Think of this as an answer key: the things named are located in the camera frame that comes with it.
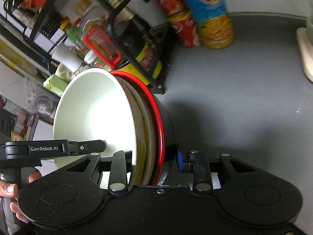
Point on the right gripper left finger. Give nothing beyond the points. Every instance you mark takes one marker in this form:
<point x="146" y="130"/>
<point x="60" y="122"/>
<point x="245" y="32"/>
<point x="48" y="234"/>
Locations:
<point x="120" y="166"/>

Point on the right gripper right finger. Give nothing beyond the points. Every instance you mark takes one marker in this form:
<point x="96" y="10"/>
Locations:
<point x="197" y="164"/>

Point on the patterned white bowl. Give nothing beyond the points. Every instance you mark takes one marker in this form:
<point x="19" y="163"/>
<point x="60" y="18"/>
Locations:
<point x="146" y="138"/>

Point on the red rimmed black bowl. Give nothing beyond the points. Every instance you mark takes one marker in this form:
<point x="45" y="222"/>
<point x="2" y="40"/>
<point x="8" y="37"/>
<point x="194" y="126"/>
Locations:
<point x="164" y="128"/>

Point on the person right hand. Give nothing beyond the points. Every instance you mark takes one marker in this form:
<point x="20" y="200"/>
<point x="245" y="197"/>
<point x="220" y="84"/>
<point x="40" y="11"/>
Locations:
<point x="11" y="190"/>

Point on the green box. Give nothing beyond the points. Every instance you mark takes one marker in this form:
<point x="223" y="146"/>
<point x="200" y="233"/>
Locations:
<point x="55" y="85"/>

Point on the red lidded spice jar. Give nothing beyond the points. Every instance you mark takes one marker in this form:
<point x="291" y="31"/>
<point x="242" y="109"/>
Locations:
<point x="98" y="41"/>

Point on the dark soy sauce bottle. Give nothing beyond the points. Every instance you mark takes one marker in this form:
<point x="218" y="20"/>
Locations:
<point x="133" y="34"/>

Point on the red drink can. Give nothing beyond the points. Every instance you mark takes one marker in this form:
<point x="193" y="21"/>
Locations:
<point x="180" y="17"/>

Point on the orange juice bottle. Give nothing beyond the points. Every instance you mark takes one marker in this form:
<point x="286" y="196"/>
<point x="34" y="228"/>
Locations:
<point x="214" y="24"/>

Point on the black spice rack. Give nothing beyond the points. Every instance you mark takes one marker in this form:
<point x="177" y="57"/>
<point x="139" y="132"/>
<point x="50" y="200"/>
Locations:
<point x="22" y="21"/>

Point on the cream kettle base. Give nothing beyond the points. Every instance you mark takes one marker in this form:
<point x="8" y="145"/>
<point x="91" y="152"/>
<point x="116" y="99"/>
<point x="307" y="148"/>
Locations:
<point x="305" y="47"/>

